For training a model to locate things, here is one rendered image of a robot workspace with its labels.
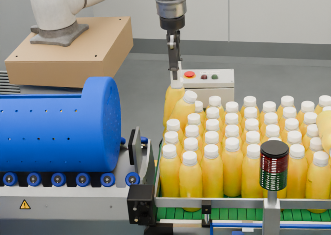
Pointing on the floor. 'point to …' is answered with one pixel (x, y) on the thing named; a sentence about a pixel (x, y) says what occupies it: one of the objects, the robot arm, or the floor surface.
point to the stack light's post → (271, 218)
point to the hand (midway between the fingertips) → (176, 75)
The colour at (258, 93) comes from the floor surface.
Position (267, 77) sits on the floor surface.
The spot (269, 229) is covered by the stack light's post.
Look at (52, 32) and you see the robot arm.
